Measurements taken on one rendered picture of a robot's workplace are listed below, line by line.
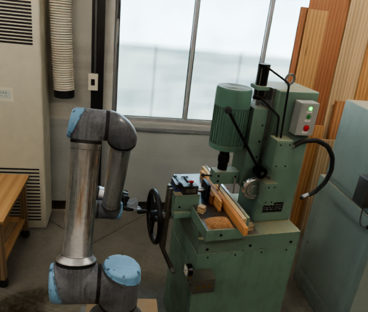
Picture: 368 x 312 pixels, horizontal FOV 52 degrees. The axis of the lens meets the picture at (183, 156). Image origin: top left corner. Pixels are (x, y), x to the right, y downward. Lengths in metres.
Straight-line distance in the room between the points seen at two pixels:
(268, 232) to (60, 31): 1.96
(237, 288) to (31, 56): 2.02
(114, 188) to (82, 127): 0.39
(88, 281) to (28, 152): 1.75
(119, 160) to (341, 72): 2.41
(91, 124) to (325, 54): 2.43
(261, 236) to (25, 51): 1.97
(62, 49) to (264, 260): 1.99
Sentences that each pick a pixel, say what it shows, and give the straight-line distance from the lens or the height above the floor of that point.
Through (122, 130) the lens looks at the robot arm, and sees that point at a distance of 1.43.
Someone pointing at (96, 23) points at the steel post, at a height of 1.63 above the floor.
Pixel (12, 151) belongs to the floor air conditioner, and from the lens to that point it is 3.12.
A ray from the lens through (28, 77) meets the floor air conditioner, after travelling 2.92.
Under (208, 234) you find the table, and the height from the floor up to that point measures 0.88.
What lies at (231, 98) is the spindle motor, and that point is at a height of 1.47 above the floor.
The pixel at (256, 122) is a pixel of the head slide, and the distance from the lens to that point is 1.88.
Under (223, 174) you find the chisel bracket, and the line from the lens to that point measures 1.96.
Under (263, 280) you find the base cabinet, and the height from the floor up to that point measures 0.50.
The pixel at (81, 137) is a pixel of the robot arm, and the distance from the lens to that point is 1.42.
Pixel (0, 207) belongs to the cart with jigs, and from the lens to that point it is 2.68.
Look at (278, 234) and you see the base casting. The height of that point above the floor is 0.79.
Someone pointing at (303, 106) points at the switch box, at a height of 1.46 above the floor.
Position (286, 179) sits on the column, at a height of 1.05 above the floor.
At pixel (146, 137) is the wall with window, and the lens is 3.30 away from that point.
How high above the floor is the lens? 1.85
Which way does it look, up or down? 22 degrees down
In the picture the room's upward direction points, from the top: 7 degrees clockwise
